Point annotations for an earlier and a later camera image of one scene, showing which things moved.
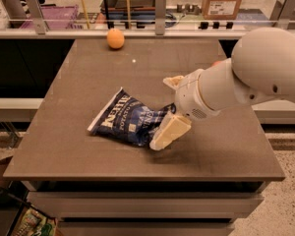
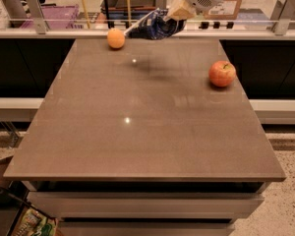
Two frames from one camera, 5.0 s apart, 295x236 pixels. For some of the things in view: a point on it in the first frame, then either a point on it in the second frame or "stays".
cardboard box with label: [222, 1] stays
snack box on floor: [32, 222] stays
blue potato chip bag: [127, 119] -> [156, 26]
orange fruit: [115, 38] stays
